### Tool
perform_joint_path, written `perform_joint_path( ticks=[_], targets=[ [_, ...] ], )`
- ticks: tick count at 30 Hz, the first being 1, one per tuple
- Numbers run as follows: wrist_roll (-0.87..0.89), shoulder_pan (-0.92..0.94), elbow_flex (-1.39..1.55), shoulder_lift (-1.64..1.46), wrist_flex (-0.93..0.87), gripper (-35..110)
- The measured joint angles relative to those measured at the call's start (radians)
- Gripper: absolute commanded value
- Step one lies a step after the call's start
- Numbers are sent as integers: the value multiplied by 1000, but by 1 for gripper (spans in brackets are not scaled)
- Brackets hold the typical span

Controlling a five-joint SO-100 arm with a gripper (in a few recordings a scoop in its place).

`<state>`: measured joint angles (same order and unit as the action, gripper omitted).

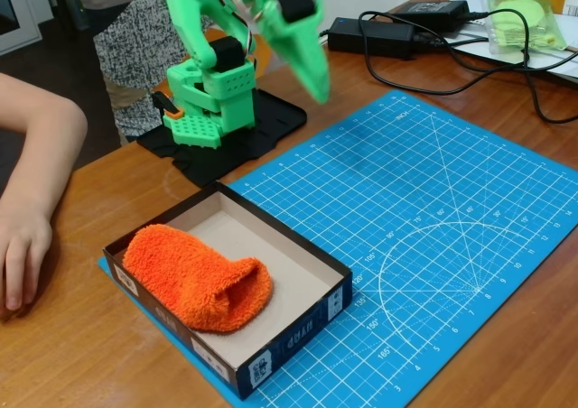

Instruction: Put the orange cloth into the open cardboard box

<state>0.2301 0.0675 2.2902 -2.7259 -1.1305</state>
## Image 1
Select black cardboard box tray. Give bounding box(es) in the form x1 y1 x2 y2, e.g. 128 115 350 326
102 181 353 401

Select black adapter output cable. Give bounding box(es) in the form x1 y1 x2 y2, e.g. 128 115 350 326
413 31 578 73

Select red white servo wire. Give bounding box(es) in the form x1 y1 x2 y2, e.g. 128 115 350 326
216 0 259 61

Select white framed glass panel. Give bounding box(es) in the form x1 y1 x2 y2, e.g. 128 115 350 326
0 0 42 57

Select orange black table clamp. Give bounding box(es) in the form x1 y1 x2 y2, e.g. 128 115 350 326
151 90 184 120

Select black power adapter brick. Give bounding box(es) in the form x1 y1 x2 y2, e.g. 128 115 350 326
327 16 415 60
395 0 471 33

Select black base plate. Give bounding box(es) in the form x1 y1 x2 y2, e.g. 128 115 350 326
135 87 308 189

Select bare person forearm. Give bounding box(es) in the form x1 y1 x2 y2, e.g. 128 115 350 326
0 72 89 228

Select bare person hand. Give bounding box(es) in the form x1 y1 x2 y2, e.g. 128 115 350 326
0 209 53 312

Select plastic bag green parts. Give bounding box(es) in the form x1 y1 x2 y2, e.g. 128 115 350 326
486 0 568 56

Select black thin power cable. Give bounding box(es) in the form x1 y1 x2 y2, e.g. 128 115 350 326
467 8 578 124

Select blue cutting mat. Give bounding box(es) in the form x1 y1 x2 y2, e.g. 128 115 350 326
98 89 578 408

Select person in speckled grey garment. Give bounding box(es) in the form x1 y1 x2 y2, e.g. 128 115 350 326
74 0 272 145

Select orange fluffy sock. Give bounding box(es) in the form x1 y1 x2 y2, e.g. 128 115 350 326
121 223 273 333

